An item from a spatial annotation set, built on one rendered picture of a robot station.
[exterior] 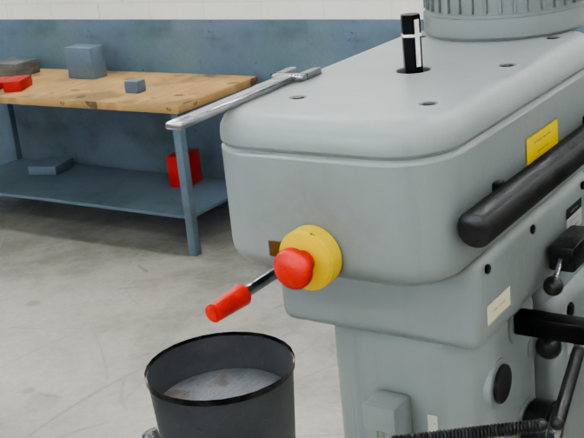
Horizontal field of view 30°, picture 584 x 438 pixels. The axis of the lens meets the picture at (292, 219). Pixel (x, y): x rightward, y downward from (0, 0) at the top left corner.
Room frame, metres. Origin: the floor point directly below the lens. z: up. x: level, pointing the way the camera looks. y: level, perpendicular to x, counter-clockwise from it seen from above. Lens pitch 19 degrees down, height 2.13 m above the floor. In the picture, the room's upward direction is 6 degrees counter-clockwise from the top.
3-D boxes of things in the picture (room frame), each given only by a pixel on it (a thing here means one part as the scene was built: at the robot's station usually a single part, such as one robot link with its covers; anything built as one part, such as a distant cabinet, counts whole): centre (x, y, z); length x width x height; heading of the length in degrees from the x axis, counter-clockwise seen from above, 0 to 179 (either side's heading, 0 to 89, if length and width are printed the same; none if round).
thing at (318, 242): (0.96, -0.01, 1.76); 0.06 x 0.02 x 0.06; 55
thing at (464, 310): (1.18, -0.17, 1.68); 0.34 x 0.24 x 0.10; 145
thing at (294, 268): (0.94, 0.00, 1.76); 0.04 x 0.03 x 0.04; 55
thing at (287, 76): (1.09, 0.03, 1.89); 0.24 x 0.04 x 0.01; 147
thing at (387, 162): (1.16, -0.15, 1.81); 0.47 x 0.26 x 0.16; 145
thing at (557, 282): (1.12, -0.29, 1.66); 0.12 x 0.04 x 0.04; 145
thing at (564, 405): (0.99, -0.26, 1.58); 0.17 x 0.01 x 0.01; 157
